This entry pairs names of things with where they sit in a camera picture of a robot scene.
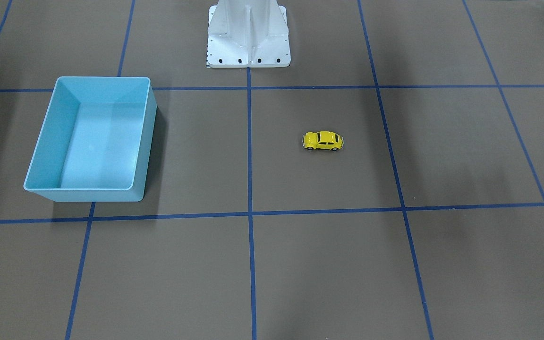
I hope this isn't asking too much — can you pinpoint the yellow beetle toy car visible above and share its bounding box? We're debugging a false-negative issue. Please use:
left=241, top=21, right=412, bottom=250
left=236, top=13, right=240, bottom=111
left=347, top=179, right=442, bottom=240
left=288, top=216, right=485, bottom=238
left=302, top=131, right=345, bottom=151

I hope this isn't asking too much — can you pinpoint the light blue plastic bin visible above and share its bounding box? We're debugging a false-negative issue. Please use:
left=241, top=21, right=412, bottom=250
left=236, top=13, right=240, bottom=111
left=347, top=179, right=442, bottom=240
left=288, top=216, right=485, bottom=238
left=23, top=76, right=157, bottom=202

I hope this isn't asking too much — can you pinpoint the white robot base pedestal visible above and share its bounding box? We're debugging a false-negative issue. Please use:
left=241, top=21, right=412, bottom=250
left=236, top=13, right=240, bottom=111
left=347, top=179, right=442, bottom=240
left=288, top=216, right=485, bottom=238
left=206, top=0, right=291, bottom=68

